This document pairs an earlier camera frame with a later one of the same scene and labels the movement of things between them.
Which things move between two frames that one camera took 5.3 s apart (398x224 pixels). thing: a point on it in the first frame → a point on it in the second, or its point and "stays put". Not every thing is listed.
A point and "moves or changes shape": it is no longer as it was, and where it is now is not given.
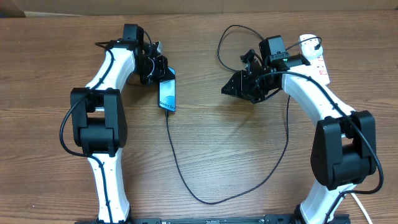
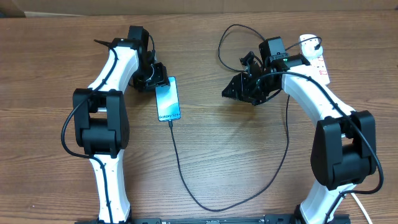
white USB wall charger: x=308 y=47 stays put
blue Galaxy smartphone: x=167 y=92 moves or changes shape
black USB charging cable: x=262 y=37 → x=244 y=71
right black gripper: x=241 y=82 stays put
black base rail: x=269 y=219 stays put
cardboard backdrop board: x=17 y=8 stays put
